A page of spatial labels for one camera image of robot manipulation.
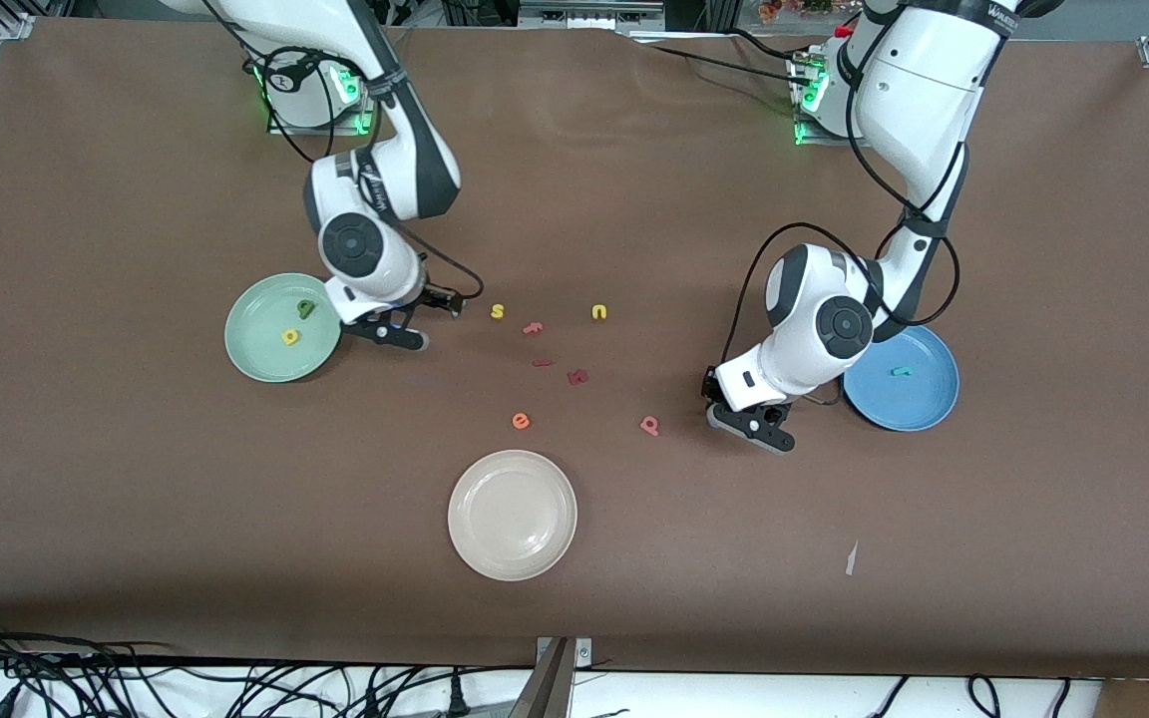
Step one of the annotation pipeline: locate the light green plate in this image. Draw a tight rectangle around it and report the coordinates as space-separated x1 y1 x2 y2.
224 272 344 384

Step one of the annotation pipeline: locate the blue plate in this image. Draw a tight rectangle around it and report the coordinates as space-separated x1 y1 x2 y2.
842 324 961 433

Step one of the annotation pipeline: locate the off-white plate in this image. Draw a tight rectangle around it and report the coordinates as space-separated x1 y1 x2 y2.
447 450 578 582

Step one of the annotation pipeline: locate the grey metal equipment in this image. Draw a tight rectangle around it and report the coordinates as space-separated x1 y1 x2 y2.
518 0 667 31

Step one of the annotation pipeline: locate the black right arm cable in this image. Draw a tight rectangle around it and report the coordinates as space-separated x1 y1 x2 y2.
200 0 485 302

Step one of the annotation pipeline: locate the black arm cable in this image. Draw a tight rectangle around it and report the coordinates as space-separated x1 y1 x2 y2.
722 30 962 365
200 0 485 302

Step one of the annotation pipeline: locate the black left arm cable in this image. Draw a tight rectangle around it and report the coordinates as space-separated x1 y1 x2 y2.
722 30 962 365

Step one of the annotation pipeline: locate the black cable on table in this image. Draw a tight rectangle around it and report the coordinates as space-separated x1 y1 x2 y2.
624 28 825 86

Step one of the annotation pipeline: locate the metal table bracket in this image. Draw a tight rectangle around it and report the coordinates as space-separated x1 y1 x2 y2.
507 636 593 718

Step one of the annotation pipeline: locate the aluminium frame rail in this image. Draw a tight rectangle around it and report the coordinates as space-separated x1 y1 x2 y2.
0 0 77 195

